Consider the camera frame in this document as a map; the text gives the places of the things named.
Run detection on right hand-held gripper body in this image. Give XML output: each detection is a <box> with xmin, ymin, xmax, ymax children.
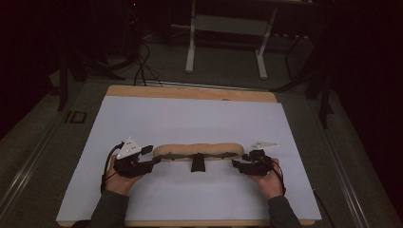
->
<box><xmin>241</xmin><ymin>141</ymin><xmax>280</xmax><ymax>178</ymax></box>

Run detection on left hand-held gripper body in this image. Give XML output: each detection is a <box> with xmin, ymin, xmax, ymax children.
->
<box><xmin>113</xmin><ymin>136</ymin><xmax>154</xmax><ymax>179</ymax></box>

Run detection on person's left hand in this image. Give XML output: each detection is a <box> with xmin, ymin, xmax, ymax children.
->
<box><xmin>104</xmin><ymin>154</ymin><xmax>144</xmax><ymax>197</ymax></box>

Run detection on person's right hand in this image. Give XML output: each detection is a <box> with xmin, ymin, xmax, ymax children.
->
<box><xmin>248</xmin><ymin>157</ymin><xmax>285</xmax><ymax>201</ymax></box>

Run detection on white table mat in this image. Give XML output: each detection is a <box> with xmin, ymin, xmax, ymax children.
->
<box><xmin>55</xmin><ymin>95</ymin><xmax>323</xmax><ymax>223</ymax></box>

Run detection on black stand legs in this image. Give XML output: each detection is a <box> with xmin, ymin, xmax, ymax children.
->
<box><xmin>56</xmin><ymin>47</ymin><xmax>127</xmax><ymax>112</ymax></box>
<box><xmin>271</xmin><ymin>29</ymin><xmax>336</xmax><ymax>130</ymax></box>

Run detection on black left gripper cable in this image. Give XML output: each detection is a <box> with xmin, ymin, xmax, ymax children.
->
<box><xmin>100</xmin><ymin>142</ymin><xmax>125</xmax><ymax>195</ymax></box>

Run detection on metal floor rail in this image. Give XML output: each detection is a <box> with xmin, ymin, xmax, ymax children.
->
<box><xmin>307</xmin><ymin>100</ymin><xmax>373</xmax><ymax>228</ymax></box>
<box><xmin>0</xmin><ymin>117</ymin><xmax>65</xmax><ymax>219</ymax></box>

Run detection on black floor cables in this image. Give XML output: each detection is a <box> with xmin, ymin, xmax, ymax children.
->
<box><xmin>132</xmin><ymin>39</ymin><xmax>164</xmax><ymax>88</ymax></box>

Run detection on white metal stand frame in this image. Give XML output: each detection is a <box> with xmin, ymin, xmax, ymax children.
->
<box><xmin>184</xmin><ymin>0</ymin><xmax>279</xmax><ymax>81</ymax></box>

